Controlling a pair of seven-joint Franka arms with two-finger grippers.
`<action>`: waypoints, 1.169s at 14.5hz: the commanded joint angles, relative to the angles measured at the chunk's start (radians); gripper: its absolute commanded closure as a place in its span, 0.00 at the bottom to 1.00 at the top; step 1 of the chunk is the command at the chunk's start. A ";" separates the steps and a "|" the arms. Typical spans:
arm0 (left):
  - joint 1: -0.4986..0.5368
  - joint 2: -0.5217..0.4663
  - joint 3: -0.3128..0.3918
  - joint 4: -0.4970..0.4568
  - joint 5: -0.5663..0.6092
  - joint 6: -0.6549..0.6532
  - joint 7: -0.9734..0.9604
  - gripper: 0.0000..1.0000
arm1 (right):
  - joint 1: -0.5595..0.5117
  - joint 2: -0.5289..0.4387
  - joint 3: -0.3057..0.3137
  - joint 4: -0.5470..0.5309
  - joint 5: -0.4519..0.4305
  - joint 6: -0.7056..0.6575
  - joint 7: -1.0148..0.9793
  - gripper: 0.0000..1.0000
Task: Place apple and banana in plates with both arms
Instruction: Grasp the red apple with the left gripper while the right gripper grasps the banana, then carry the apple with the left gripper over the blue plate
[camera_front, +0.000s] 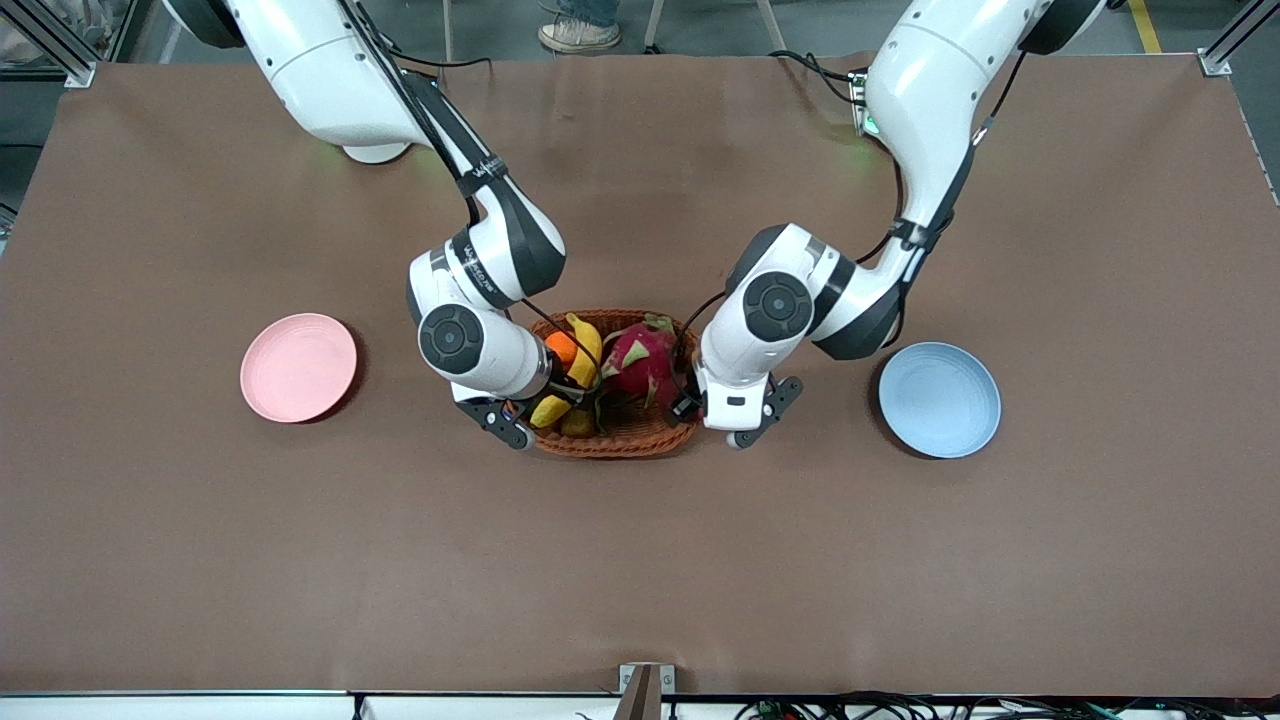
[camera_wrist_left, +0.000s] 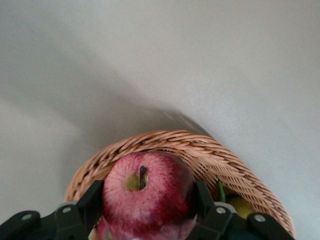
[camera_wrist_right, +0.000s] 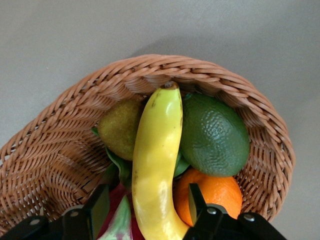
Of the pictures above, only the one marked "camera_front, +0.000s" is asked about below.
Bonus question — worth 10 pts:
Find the yellow banana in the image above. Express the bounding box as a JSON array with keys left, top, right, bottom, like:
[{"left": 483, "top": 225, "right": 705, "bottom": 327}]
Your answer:
[{"left": 530, "top": 313, "right": 604, "bottom": 430}]

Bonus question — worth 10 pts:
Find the pink dragon fruit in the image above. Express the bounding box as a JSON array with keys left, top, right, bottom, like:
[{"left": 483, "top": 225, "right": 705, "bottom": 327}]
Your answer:
[{"left": 597, "top": 313, "right": 683, "bottom": 411}]

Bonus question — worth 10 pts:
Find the brown wicker basket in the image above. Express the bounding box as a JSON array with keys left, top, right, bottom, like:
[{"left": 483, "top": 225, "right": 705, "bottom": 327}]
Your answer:
[{"left": 520, "top": 308, "right": 707, "bottom": 459}]

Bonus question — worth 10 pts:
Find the brown table cover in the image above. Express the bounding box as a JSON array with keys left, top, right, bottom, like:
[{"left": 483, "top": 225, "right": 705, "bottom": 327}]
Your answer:
[{"left": 0, "top": 52, "right": 1280, "bottom": 698}]

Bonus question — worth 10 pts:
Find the pink plate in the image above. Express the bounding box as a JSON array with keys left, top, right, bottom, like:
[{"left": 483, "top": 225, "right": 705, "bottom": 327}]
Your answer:
[{"left": 239, "top": 313, "right": 358, "bottom": 424}]

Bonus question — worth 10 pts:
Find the blue plate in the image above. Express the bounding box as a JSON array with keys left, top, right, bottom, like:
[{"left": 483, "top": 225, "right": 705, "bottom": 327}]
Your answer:
[{"left": 878, "top": 342, "right": 1002, "bottom": 460}]

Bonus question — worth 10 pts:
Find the white sneaker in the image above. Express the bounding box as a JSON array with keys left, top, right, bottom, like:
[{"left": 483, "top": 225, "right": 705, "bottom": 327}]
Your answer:
[{"left": 538, "top": 15, "right": 622, "bottom": 54}]

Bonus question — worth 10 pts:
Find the grey metal bracket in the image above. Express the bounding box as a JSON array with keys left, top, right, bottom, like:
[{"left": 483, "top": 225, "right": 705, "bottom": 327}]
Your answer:
[{"left": 618, "top": 663, "right": 676, "bottom": 720}]

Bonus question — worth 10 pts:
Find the black right base cable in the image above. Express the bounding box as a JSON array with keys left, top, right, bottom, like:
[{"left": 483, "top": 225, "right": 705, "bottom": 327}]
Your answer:
[{"left": 385, "top": 45, "right": 493, "bottom": 73}]

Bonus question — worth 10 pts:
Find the black base cable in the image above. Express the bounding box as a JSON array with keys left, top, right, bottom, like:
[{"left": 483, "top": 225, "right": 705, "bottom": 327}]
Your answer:
[
  {"left": 768, "top": 48, "right": 869, "bottom": 107},
  {"left": 385, "top": 45, "right": 493, "bottom": 73}
]

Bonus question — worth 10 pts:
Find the black left base cable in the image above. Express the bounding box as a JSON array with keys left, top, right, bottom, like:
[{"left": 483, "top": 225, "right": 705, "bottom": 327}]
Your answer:
[{"left": 768, "top": 48, "right": 869, "bottom": 107}]

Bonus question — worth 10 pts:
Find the black cable bundle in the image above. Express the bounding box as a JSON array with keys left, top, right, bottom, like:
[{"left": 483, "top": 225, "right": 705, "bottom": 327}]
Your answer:
[{"left": 735, "top": 690, "right": 1280, "bottom": 720}]

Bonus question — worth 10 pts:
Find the white table edge rail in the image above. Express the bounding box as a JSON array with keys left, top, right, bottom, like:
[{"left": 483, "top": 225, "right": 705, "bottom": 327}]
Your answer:
[{"left": 0, "top": 690, "right": 1280, "bottom": 720}]

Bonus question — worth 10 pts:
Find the aluminium frame profile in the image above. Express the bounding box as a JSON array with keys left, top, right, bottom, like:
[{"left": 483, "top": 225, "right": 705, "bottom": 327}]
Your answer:
[
  {"left": 0, "top": 0, "right": 97, "bottom": 89},
  {"left": 1197, "top": 0, "right": 1280, "bottom": 77}
]

